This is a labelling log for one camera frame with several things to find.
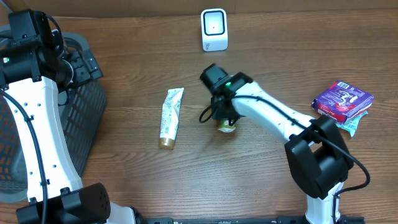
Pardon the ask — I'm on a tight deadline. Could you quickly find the purple Carefree pad pack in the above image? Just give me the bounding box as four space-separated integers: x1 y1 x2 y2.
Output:
312 80 374 124

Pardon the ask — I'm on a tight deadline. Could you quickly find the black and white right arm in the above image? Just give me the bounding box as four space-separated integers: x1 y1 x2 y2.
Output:
200 64 353 223

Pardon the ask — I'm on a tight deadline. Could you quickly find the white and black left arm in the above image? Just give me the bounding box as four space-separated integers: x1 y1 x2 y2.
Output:
1 9 138 223

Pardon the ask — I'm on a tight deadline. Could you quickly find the white barcode scanner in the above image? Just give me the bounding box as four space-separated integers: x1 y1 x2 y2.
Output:
200 8 228 52

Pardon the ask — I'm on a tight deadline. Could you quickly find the green and yellow juice carton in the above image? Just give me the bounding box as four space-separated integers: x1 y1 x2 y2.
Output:
218 119 236 133

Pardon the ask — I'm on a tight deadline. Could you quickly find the black rail at table edge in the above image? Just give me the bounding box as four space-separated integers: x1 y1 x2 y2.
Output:
144 216 366 224

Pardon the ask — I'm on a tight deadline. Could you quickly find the teal snack packet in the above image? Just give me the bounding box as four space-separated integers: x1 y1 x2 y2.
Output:
337 111 368 137

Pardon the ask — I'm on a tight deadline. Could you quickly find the white and gold tube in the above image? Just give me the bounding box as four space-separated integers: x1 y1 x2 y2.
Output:
159 88 184 150

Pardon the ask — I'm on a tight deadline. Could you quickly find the grey plastic mesh basket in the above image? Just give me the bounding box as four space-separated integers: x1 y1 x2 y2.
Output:
0 24 108 203

